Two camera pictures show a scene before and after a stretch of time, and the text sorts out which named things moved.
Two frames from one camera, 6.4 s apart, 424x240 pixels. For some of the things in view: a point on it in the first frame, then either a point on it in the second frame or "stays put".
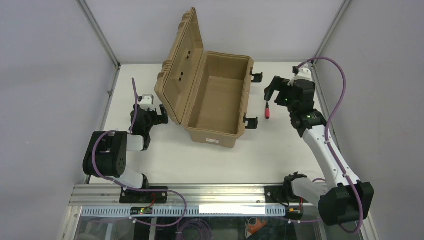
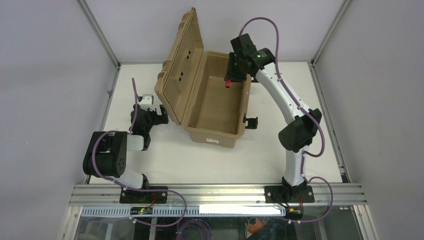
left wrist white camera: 147,101 stays put
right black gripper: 279,88 to 234,72
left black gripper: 154,116 stays put
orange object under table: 254,228 stays put
